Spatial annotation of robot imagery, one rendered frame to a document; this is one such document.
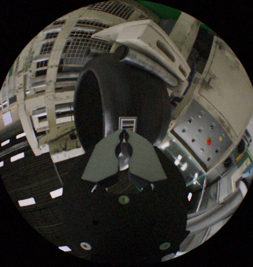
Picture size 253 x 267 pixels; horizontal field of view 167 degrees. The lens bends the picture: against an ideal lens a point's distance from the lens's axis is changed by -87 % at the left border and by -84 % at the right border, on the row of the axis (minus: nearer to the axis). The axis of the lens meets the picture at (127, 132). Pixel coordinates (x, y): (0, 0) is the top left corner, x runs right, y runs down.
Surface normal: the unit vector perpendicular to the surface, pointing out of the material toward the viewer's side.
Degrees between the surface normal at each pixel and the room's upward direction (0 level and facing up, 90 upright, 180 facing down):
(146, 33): 90
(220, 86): 90
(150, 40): 90
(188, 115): 90
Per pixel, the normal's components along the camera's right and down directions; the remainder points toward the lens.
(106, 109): -0.58, 0.22
